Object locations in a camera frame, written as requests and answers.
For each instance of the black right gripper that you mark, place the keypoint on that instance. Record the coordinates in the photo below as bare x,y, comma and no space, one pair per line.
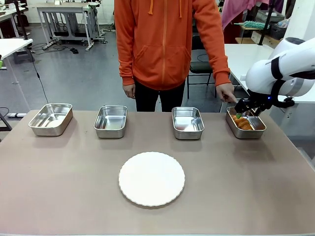
261,103

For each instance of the golden croissant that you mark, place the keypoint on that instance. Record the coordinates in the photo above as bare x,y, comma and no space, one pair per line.
243,124

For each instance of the person's left forearm orange sleeve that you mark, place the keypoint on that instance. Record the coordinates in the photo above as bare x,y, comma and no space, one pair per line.
220,68

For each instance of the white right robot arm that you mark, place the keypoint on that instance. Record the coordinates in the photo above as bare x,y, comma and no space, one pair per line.
283,56

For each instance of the person's right forearm orange sleeve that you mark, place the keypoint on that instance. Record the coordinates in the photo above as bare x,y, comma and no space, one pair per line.
126,68

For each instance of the rectangular steel container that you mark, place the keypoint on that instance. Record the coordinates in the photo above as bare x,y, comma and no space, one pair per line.
110,120
187,121
50,119
246,134

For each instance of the person's left hand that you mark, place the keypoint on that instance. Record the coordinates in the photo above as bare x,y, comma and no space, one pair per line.
225,93

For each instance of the person's right hand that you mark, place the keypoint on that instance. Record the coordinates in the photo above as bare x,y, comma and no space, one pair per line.
129,90

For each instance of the white table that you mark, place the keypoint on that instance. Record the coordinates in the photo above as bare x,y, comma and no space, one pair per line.
246,56
12,45

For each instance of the black chair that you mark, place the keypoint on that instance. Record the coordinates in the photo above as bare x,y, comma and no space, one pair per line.
200,67

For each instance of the grey storage box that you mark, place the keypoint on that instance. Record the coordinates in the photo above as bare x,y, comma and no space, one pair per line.
278,30

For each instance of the teal duster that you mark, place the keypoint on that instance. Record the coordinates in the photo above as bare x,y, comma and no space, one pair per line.
253,24

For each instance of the black stand pole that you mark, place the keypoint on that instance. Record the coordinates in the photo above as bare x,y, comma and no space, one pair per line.
267,22

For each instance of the black trousers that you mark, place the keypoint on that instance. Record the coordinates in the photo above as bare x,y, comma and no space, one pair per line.
147,98

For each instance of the pink cloth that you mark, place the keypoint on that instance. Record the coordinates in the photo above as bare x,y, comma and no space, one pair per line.
233,9

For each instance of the orange hoodie torso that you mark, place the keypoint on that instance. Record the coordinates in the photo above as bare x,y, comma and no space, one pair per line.
160,44

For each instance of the white scalloped plate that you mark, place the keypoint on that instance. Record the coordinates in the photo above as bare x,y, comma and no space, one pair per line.
151,180

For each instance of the black floor pedal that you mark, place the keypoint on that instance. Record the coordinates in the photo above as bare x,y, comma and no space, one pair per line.
73,50

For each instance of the white power strip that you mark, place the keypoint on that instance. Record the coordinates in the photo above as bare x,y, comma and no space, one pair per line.
16,114
48,46

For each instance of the grey metal desk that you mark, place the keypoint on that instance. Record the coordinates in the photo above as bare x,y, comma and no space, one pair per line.
61,8

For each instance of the white workbench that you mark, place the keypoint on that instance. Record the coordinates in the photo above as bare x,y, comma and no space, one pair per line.
9,14

